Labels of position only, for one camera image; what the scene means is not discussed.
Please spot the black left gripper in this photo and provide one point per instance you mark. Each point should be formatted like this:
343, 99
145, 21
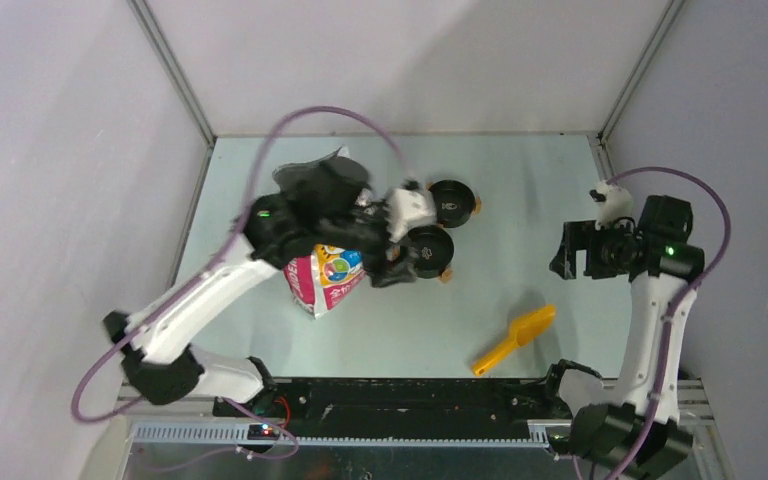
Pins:
384, 273

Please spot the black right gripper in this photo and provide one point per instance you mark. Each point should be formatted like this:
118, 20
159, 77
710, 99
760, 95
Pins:
577, 235

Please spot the cat food bag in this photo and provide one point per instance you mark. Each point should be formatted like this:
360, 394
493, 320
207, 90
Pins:
328, 278

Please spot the yellow plastic food scoop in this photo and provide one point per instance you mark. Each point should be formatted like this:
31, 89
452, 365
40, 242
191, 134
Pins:
522, 331

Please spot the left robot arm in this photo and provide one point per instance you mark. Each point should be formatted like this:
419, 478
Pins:
159, 359

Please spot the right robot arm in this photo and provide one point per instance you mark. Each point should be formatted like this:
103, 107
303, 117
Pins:
633, 429

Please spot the black bowl paw print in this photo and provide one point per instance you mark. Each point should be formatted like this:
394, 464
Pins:
434, 250

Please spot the black bowl fishbone print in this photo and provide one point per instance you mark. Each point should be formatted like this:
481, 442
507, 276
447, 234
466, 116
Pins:
454, 201

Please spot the perforated metal strip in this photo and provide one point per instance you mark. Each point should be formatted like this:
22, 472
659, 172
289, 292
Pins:
539, 435

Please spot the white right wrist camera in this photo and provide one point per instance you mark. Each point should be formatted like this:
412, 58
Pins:
613, 202

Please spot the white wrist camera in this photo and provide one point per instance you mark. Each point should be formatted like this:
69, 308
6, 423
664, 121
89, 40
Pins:
613, 202
409, 206

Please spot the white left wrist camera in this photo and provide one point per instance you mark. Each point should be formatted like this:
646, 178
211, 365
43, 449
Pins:
409, 206

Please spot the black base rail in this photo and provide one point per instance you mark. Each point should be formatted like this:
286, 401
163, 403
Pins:
412, 407

